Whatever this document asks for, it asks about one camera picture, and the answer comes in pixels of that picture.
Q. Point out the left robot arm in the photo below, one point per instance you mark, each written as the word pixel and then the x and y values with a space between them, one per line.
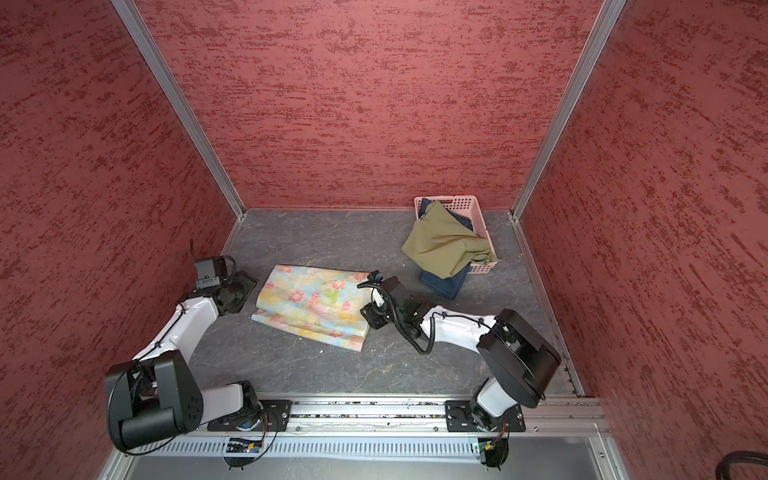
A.
pixel 155 397

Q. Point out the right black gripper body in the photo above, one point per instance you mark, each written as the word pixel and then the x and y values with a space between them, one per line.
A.
pixel 380 316

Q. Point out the aluminium front rail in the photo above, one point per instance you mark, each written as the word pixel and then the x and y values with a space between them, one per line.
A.
pixel 424 416

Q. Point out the pink plastic basket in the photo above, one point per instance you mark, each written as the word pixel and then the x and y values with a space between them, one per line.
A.
pixel 466 206

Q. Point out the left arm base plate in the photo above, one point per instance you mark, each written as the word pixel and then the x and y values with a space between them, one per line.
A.
pixel 266 415

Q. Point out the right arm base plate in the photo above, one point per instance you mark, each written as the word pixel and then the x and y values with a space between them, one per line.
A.
pixel 467 416

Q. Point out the olive green skirt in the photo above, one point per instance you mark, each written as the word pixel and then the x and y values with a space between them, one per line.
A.
pixel 441 245

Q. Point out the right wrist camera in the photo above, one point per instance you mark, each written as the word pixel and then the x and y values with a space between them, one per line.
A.
pixel 374 278

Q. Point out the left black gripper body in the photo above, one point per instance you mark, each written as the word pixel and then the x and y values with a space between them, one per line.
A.
pixel 241 287

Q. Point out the left corner aluminium post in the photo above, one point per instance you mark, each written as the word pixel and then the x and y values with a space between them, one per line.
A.
pixel 136 27

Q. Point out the right corner aluminium post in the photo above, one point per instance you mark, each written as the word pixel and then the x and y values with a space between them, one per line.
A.
pixel 595 43

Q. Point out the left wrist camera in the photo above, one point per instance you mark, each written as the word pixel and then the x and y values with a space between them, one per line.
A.
pixel 214 271

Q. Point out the floral pastel skirt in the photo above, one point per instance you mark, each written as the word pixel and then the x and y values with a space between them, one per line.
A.
pixel 315 303

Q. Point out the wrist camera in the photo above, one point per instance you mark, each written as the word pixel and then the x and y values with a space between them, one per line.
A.
pixel 214 271
pixel 374 278

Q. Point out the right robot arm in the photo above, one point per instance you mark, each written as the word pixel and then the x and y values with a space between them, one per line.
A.
pixel 520 360

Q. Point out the left circuit board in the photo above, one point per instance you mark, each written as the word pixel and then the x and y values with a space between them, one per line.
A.
pixel 244 446

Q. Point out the circuit board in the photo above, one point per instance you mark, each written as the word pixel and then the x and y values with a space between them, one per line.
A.
pixel 244 446
pixel 492 447

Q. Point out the blue denim skirt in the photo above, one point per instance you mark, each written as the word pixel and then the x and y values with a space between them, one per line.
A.
pixel 450 287

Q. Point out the right circuit board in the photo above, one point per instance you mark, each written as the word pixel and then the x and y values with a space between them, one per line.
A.
pixel 492 447

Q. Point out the corner aluminium post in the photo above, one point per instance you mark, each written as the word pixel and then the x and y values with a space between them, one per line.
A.
pixel 595 43
pixel 136 27

